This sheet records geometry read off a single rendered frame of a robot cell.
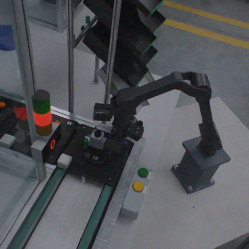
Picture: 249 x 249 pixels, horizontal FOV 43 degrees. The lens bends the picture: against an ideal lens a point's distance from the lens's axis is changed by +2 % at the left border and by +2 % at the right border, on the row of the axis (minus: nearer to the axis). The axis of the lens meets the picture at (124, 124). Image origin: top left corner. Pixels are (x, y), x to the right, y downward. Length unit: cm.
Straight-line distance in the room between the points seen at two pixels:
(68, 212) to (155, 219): 35
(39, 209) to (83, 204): 17
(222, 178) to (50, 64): 112
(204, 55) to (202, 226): 266
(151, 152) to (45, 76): 74
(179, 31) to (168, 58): 58
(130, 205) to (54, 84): 84
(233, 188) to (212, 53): 251
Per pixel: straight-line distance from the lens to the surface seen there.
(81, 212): 125
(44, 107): 91
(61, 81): 179
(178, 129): 164
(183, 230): 135
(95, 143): 125
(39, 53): 198
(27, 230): 120
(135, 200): 124
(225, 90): 339
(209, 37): 411
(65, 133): 139
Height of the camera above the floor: 205
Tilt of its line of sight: 48 degrees down
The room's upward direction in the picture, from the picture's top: 11 degrees clockwise
